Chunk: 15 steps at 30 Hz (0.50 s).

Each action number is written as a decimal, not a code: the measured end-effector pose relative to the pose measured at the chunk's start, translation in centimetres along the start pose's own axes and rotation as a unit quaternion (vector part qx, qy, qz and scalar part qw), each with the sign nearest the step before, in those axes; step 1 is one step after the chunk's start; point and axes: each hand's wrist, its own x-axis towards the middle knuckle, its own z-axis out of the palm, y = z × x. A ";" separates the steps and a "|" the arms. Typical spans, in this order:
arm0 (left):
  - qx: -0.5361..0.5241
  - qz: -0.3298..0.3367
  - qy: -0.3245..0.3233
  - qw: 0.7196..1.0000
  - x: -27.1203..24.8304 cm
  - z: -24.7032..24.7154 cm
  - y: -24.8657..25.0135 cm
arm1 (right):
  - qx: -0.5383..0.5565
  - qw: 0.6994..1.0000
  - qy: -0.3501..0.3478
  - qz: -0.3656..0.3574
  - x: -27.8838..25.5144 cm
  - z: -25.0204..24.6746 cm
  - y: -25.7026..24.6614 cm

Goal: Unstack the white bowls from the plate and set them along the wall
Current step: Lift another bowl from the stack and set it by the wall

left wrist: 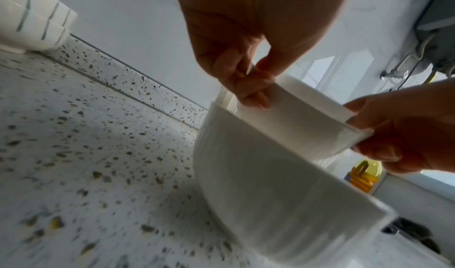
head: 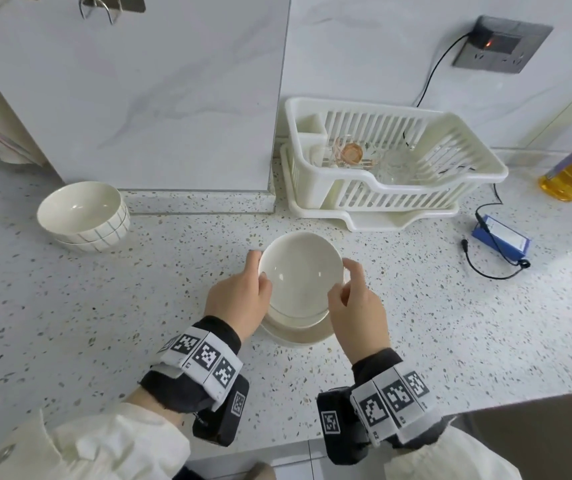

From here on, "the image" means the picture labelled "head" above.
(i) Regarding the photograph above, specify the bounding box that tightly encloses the person's right hand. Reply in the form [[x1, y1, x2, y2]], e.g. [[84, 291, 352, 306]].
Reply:
[[326, 258, 391, 365]]

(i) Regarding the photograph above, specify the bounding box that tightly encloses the person's left hand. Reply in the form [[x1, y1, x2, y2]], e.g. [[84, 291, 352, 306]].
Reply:
[[203, 250, 273, 342]]

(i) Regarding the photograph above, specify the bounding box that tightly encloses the plain white bowl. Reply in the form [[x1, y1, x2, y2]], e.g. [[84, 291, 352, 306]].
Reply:
[[257, 315, 336, 348], [258, 231, 344, 329]]

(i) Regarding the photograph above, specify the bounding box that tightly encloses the person's right forearm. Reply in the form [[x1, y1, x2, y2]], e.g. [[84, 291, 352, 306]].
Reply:
[[350, 348, 523, 480]]

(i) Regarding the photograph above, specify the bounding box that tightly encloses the person's left forearm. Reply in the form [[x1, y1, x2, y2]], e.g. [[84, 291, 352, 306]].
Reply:
[[0, 315, 244, 480]]

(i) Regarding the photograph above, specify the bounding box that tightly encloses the marker band on left wrist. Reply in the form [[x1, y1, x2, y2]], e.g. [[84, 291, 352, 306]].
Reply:
[[150, 332, 244, 401]]

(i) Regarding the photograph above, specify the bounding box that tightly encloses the marker band on wrist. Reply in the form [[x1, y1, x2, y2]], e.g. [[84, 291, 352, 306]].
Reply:
[[150, 332, 244, 401], [350, 364, 443, 446]]

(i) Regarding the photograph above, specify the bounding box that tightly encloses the marker band on right wrist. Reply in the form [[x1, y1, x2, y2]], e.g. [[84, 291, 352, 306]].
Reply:
[[350, 364, 443, 446]]

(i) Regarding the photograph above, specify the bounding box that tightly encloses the clear glass bowl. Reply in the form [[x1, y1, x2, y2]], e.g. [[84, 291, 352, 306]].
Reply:
[[372, 149, 418, 186]]

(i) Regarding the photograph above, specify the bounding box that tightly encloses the clear glass cup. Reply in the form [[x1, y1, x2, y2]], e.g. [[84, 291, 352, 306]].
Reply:
[[332, 139, 365, 168]]

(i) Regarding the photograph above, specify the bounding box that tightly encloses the white plastic dish rack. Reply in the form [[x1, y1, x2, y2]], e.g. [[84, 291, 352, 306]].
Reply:
[[284, 97, 509, 211]]

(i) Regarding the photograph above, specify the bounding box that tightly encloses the blue power adapter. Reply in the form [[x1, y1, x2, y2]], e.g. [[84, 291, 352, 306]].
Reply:
[[471, 215, 532, 261]]

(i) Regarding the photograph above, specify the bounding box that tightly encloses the white bowl with striped outside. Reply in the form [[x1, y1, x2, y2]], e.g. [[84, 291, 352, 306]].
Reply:
[[48, 215, 131, 254], [36, 181, 129, 244]]

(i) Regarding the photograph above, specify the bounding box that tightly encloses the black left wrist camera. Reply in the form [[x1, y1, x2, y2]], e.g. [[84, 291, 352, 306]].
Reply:
[[191, 374, 250, 448]]

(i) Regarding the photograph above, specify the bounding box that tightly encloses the black cable with plug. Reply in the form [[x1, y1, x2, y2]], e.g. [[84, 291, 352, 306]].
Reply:
[[461, 238, 532, 281]]

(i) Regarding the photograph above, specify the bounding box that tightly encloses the black power cable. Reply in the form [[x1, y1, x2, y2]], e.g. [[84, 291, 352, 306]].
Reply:
[[402, 33, 504, 223]]

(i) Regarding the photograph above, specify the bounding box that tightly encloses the grey wall socket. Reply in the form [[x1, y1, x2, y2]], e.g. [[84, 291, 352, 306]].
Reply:
[[452, 15, 554, 75]]

